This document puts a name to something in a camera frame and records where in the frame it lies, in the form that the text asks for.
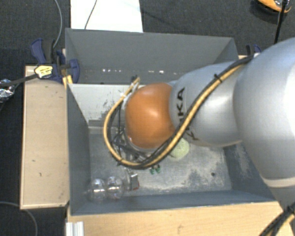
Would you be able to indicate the pale green ball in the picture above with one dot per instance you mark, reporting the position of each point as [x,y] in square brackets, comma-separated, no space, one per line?
[181,150]

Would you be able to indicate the grey metal bin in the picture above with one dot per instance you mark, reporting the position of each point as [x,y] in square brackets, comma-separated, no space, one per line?
[142,55]

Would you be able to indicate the clear glass double-bulb bottle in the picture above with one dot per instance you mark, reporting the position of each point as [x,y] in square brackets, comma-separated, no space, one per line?
[105,188]

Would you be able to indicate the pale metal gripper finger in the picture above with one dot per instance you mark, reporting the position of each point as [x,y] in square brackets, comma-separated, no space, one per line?
[128,175]
[134,182]

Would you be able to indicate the pale wood flat board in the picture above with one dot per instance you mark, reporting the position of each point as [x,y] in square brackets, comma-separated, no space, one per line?
[44,141]

